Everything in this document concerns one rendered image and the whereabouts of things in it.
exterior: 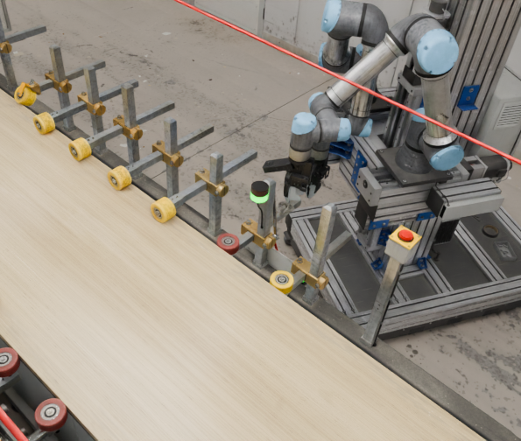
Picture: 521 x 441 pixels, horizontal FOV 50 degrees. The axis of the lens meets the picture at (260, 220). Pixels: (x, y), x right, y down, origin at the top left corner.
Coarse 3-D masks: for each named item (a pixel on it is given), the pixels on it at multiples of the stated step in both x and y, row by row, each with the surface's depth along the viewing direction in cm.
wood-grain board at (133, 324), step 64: (0, 128) 238; (0, 192) 209; (64, 192) 212; (128, 192) 215; (0, 256) 187; (64, 256) 189; (128, 256) 191; (192, 256) 193; (0, 320) 169; (64, 320) 170; (128, 320) 172; (192, 320) 174; (256, 320) 176; (64, 384) 155; (128, 384) 157; (192, 384) 158; (256, 384) 160; (320, 384) 161; (384, 384) 163
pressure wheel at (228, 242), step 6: (222, 234) 201; (228, 234) 201; (234, 234) 202; (222, 240) 200; (228, 240) 199; (234, 240) 200; (222, 246) 197; (228, 246) 197; (234, 246) 197; (228, 252) 198; (234, 252) 199
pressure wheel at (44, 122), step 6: (42, 114) 234; (48, 114) 235; (36, 120) 234; (42, 120) 232; (48, 120) 234; (36, 126) 237; (42, 126) 233; (48, 126) 234; (54, 126) 237; (42, 132) 236
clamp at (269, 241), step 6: (252, 222) 212; (246, 228) 210; (252, 228) 210; (258, 234) 208; (270, 234) 208; (258, 240) 208; (264, 240) 206; (270, 240) 206; (264, 246) 207; (270, 246) 208
